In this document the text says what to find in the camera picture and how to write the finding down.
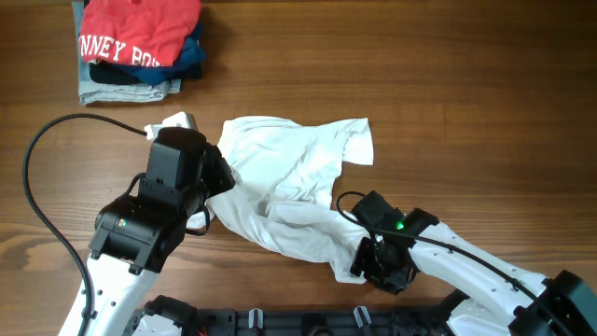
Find light grey folded jeans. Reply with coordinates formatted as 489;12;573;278
72;1;182;105

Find grey rail clip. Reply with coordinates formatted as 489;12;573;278
353;305;371;329
248;308;264;330

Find red folded t-shirt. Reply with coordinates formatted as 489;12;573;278
78;0;201;67

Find black cable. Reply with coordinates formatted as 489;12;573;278
21;113;149;336
335;190;575;336

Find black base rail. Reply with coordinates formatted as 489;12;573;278
123;307;452;336

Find navy blue folded garment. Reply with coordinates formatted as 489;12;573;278
112;23;206;85

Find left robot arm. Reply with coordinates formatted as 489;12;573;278
60;127;235;335

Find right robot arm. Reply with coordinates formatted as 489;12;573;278
343;191;596;335

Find right grey rail clip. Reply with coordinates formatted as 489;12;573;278
353;305;371;329

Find black folded garment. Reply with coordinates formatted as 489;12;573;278
89;60;203;86

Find right black cable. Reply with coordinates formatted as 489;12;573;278
335;190;575;336

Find white t-shirt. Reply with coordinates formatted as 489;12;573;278
187;116;374;285

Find left black cable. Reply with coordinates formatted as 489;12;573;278
21;113;149;336

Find left grey rail clip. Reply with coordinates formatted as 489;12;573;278
248;308;264;330

